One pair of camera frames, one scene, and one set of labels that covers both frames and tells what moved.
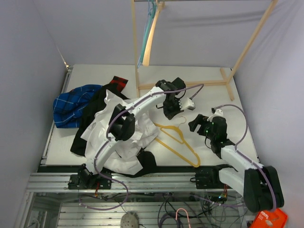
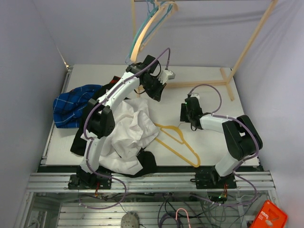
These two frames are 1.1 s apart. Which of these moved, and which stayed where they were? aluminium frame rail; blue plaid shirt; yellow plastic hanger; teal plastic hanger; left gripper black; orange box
Moved: left gripper black; teal plastic hanger
Stayed: orange box; yellow plastic hanger; aluminium frame rail; blue plaid shirt
